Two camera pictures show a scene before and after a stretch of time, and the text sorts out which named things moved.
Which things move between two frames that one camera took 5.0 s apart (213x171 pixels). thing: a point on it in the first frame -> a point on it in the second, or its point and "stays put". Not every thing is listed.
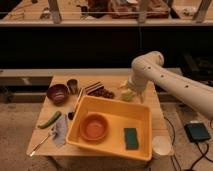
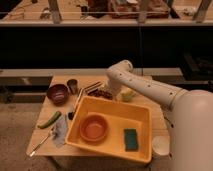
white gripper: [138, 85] -> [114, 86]
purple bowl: [58, 93] stays put
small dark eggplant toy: [71, 115] stays put
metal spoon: [39, 145] stays put
